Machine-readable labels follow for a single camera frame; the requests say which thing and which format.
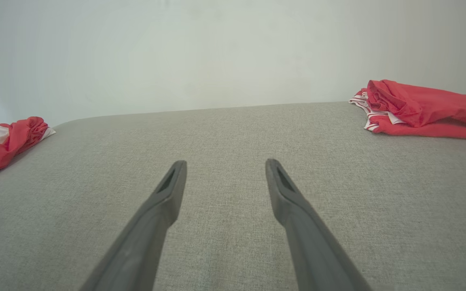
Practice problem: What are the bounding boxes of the grey fabric sofa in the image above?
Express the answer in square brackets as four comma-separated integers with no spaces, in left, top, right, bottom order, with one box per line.
[0,101,466,291]

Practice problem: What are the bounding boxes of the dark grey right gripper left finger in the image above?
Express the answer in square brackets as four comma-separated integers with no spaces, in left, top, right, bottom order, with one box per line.
[80,160,187,291]

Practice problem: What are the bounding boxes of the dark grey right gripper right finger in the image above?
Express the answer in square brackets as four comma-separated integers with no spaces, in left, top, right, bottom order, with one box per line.
[265,158,373,291]

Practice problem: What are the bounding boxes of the red white Bulls shorts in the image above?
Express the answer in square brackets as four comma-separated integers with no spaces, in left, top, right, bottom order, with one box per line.
[0,117,56,181]

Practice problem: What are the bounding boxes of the red Bulls basketball jersey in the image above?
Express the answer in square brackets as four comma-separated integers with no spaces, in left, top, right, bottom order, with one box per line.
[349,80,466,142]

